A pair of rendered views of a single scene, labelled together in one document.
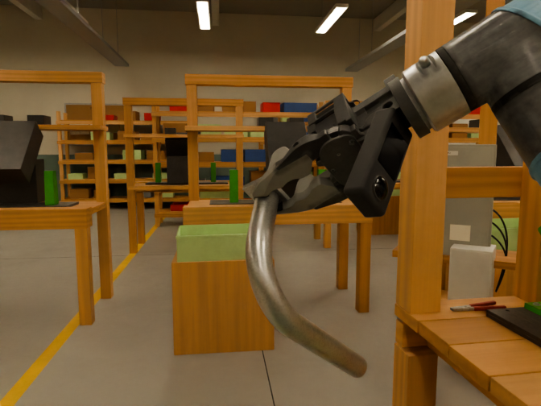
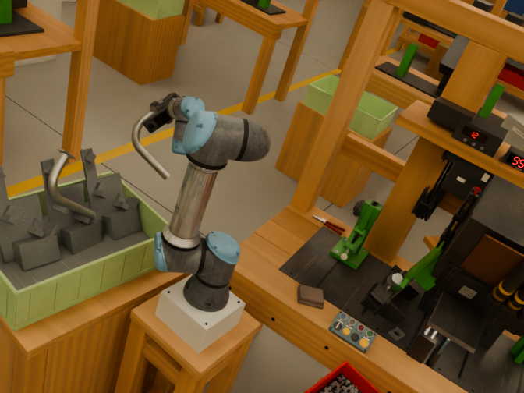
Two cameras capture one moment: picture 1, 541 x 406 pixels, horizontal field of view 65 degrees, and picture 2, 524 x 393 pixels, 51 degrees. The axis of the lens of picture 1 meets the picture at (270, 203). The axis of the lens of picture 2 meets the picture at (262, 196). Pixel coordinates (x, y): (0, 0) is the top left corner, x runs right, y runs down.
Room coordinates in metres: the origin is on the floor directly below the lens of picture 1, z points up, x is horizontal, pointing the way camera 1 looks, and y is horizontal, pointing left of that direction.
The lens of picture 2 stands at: (-0.81, -1.33, 2.24)
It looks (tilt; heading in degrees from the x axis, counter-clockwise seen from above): 33 degrees down; 30
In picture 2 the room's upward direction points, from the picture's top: 20 degrees clockwise
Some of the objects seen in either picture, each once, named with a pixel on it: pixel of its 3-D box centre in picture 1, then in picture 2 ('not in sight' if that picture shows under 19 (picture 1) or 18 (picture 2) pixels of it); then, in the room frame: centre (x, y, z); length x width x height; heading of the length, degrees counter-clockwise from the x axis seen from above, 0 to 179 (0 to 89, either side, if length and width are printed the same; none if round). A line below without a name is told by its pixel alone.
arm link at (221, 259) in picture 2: not in sight; (217, 256); (0.30, -0.61, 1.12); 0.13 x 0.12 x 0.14; 143
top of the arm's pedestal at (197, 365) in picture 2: not in sight; (196, 320); (0.30, -0.62, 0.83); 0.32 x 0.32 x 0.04; 3
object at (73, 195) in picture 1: (130, 160); not in sight; (9.94, 3.24, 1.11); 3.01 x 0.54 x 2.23; 97
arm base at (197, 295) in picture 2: not in sight; (209, 284); (0.30, -0.62, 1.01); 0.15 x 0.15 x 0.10
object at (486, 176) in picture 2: not in sight; (473, 178); (1.17, -1.01, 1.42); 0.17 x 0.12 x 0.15; 99
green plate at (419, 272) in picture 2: not in sight; (432, 266); (0.91, -1.09, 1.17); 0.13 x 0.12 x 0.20; 99
